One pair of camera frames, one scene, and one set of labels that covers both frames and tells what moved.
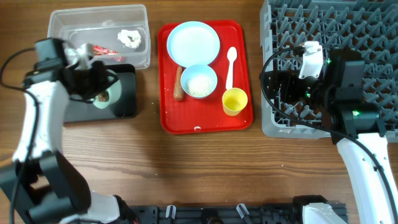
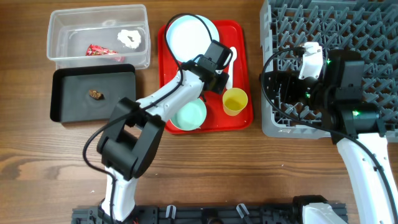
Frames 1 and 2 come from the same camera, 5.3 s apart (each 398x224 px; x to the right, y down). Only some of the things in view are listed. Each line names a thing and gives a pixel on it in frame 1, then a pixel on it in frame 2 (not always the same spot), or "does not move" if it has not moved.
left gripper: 101,67 → 220,86
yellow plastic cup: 234,101 does not move
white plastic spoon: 231,55 does not move
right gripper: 290,78 does not move
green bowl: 114,93 → 189,115
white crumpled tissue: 131,38 does not move
